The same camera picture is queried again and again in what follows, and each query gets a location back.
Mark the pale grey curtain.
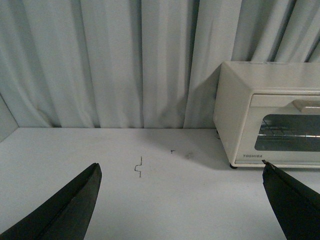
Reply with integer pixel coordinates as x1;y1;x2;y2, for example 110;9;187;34
0;0;320;140

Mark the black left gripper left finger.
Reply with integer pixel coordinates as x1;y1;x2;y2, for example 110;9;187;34
0;163;102;240

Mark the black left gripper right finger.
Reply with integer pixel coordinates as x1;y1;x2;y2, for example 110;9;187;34
262;160;320;240

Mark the white Toshiba toaster oven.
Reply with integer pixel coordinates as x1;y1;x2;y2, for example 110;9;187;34
213;61;320;169

